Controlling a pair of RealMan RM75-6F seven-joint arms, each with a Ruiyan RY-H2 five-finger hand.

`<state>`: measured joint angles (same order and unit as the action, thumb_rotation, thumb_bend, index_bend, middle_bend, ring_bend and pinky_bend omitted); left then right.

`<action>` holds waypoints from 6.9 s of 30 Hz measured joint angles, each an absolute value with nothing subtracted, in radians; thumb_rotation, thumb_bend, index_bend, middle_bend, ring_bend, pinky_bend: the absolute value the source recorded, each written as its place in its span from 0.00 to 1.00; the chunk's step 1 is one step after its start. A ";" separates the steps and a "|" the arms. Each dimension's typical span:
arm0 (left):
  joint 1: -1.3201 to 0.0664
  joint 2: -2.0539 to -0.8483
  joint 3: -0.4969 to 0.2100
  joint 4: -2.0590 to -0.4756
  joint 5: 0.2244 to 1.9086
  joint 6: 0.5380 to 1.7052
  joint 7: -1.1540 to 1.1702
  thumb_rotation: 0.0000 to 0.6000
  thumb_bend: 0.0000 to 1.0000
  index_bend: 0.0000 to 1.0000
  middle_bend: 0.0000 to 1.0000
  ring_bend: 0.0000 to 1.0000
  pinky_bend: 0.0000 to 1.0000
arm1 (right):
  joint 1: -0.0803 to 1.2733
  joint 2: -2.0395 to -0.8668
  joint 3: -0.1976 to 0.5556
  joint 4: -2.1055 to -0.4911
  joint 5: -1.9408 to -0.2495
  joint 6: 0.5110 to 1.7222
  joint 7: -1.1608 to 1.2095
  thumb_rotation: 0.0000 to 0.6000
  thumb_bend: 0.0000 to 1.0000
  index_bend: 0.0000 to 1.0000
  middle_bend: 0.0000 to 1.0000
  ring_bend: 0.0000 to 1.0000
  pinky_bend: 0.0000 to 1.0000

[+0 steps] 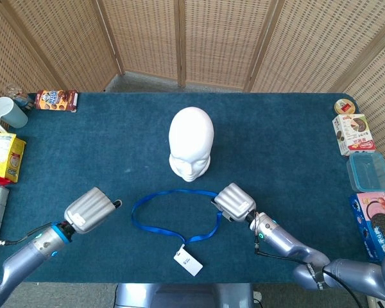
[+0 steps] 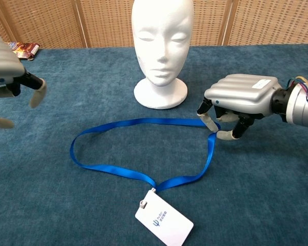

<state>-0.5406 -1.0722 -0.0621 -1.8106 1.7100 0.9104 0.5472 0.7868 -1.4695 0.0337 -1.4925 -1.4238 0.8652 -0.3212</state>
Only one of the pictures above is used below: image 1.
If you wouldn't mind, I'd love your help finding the yellow snack box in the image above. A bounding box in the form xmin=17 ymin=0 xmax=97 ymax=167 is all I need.
xmin=0 ymin=132 xmax=27 ymax=185

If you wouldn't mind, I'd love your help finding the silver robot torso base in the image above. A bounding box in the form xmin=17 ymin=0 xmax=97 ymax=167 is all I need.
xmin=114 ymin=282 xmax=254 ymax=308

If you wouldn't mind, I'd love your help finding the blue lanyard with white tag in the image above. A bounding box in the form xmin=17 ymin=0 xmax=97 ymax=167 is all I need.
xmin=131 ymin=189 xmax=224 ymax=277

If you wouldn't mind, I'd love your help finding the brown cookie box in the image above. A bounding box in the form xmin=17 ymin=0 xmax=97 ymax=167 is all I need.
xmin=34 ymin=89 xmax=79 ymax=113

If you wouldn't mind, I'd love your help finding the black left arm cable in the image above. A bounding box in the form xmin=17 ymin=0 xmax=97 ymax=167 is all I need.
xmin=0 ymin=224 xmax=54 ymax=254

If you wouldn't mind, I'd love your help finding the pink blue Oreo box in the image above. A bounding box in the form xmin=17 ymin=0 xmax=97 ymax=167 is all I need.
xmin=348 ymin=191 xmax=385 ymax=261

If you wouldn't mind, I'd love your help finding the round orange tin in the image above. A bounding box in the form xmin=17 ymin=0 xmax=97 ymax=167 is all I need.
xmin=334 ymin=98 xmax=356 ymax=115

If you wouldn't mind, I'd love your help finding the light blue pitcher white handle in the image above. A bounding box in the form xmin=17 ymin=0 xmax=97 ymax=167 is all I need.
xmin=0 ymin=96 xmax=29 ymax=134

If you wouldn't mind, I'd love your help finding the clear glass jar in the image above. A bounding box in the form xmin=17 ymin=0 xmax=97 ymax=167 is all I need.
xmin=3 ymin=82 xmax=35 ymax=112

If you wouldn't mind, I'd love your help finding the white plastic object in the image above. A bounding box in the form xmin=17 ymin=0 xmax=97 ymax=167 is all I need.
xmin=367 ymin=294 xmax=385 ymax=308

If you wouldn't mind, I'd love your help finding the bamboo folding screen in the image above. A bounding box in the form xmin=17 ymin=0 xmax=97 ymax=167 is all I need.
xmin=0 ymin=0 xmax=385 ymax=219

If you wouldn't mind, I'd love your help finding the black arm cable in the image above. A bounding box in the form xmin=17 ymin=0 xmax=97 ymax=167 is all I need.
xmin=0 ymin=224 xmax=54 ymax=254
xmin=253 ymin=237 xmax=363 ymax=308

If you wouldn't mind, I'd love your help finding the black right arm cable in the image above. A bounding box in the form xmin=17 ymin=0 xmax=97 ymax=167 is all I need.
xmin=253 ymin=237 xmax=363 ymax=308

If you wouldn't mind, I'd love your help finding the white red snack box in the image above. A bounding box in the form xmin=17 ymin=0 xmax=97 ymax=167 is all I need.
xmin=332 ymin=113 xmax=377 ymax=157

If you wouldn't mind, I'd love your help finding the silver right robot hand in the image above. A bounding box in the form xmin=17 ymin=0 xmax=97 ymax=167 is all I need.
xmin=210 ymin=182 xmax=257 ymax=223

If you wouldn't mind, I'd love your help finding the white foam mannequin head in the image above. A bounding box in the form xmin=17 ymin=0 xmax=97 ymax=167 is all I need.
xmin=168 ymin=107 xmax=215 ymax=183

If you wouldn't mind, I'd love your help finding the blue carpet table cover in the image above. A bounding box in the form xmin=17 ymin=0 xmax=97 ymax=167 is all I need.
xmin=0 ymin=92 xmax=373 ymax=285

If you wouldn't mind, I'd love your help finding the clear container blue rim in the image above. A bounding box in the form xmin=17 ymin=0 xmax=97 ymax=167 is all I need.
xmin=346 ymin=151 xmax=385 ymax=193

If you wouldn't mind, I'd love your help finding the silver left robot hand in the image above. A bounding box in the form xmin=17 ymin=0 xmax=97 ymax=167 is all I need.
xmin=64 ymin=187 xmax=123 ymax=234

